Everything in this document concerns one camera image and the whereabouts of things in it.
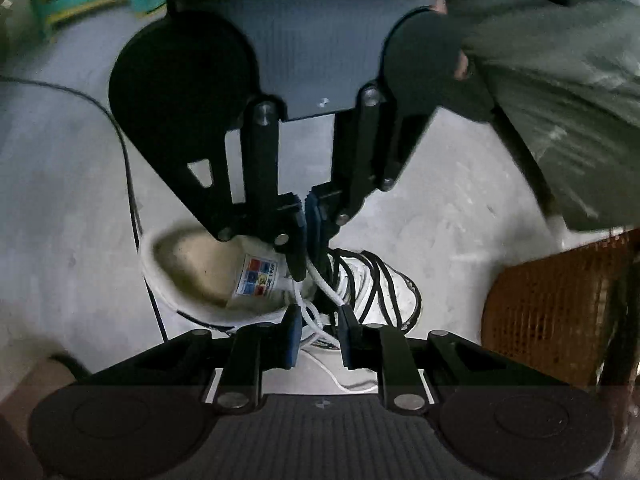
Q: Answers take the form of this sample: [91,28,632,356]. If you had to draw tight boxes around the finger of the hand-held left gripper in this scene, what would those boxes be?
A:
[304,82,438,266]
[142,97,308,283]

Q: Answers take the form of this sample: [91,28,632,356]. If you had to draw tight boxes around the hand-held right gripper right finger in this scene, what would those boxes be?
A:
[339,305,556,413]

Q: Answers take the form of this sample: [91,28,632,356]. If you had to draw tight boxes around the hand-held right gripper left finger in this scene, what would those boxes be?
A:
[92,305,303,413]

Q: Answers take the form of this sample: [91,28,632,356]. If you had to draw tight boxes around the white shoelace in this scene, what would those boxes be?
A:
[292,257,381,395]

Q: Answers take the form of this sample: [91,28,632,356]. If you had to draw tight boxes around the white high-top shoe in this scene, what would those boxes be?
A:
[140,225,423,396]

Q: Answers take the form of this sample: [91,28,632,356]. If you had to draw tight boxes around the person's left hand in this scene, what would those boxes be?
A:
[430,0,498,123]

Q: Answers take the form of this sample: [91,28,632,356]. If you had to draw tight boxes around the black shoelace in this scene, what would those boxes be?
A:
[330,249,417,332]

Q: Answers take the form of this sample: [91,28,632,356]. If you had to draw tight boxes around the orange mesh basket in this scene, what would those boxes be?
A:
[480,230,640,391]

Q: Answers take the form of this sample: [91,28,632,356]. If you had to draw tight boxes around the dark green slipper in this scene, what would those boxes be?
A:
[47,352,93,381]

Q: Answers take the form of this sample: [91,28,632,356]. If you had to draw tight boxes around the teal stool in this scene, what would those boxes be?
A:
[22,0,168,43]

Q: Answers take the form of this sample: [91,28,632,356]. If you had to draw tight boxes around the person's green trousers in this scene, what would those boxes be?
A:
[440,0,640,233]

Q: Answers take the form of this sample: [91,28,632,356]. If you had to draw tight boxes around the person's right foot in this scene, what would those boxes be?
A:
[0,357,56,480]

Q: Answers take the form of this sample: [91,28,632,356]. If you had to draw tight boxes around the black cable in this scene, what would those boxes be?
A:
[0,75,168,346]

